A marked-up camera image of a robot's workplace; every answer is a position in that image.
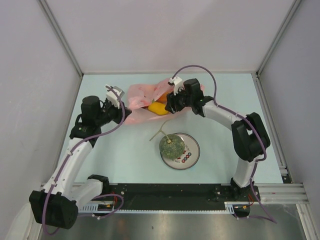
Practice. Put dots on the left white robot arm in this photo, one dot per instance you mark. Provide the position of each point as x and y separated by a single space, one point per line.
57 204

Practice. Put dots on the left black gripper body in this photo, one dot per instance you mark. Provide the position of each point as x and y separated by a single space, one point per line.
110 113

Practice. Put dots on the round printed plate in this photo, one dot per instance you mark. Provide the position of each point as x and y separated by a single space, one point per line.
188 158

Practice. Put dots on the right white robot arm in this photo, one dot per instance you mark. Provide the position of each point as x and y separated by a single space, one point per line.
249 135

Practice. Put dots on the orange fake peach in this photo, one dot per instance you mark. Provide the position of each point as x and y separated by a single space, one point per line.
162 98

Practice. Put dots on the aluminium frame rail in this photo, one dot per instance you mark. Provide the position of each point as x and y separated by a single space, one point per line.
282 193

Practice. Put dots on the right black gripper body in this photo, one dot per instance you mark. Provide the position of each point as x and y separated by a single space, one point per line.
180 101

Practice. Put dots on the white cable duct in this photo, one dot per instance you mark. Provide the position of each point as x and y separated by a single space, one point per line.
97 208

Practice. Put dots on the yellow fake mango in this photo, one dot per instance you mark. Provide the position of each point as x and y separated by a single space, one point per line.
158 108

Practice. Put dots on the green netted fake melon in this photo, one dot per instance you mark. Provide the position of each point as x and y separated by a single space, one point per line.
171 146

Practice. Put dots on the pink plastic bag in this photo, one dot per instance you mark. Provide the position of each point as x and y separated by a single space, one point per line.
140 96

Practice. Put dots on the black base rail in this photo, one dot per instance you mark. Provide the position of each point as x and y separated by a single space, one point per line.
180 197

